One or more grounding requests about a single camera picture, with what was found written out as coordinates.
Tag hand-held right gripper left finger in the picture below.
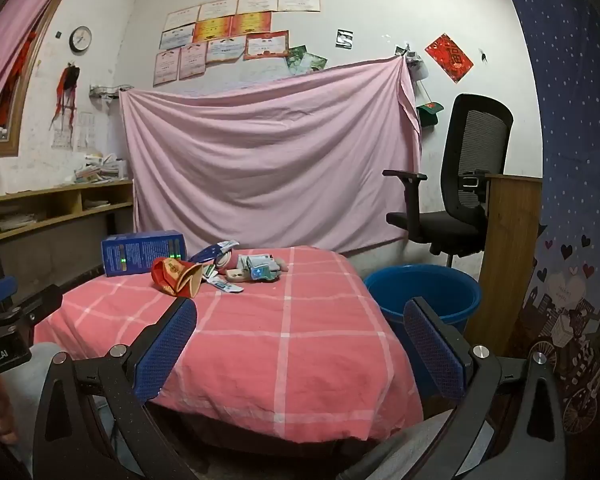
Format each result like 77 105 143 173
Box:
32 297 201 480

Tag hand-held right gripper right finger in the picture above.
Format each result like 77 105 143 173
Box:
402 296 566 480

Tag blue plastic bucket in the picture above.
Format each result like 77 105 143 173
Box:
363 264 482 403

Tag red packet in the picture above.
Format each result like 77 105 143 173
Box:
151 256 204 300

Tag white paper strip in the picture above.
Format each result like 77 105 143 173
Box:
202 275 244 295

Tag blue white wrapper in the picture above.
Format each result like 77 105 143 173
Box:
187 240 240 267

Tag grey pouch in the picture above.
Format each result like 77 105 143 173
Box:
237 254 288 283

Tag person's grey trousers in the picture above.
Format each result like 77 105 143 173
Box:
10 342 486 480

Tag blue cardboard box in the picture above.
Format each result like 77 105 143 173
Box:
101 230 188 278

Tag pink checked blanket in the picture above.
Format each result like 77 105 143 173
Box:
32 246 426 443

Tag wooden desk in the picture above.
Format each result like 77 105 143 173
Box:
462 172 544 356

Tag pile of books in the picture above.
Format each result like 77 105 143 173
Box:
74 152 130 184

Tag black office chair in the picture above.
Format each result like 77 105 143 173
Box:
383 93 514 268

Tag red tassel ornament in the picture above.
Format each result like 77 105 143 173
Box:
50 62 82 131

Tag pink hanging sheet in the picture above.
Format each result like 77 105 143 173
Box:
119 55 423 256

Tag red hanging cloth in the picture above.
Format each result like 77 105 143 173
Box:
0 30 38 131

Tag green hanging ornament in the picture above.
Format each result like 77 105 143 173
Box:
416 80 445 128

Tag blue dotted cartoon curtain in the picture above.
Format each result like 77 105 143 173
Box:
490 0 600 436

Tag pink window curtain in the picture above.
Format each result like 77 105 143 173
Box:
0 0 88 136

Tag wooden wall shelf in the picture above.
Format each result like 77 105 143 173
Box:
0 180 135 281

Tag white wall calendar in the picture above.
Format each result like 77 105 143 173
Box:
51 112 98 151

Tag wooden window frame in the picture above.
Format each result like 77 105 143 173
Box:
0 5 53 157

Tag round wall clock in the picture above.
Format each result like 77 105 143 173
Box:
69 26 92 54

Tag white wall fixture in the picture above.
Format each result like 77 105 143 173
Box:
395 42 426 81

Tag red square wall poster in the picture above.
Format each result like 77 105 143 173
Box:
424 33 474 84

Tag group of wall certificates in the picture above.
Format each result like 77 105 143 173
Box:
152 0 322 87

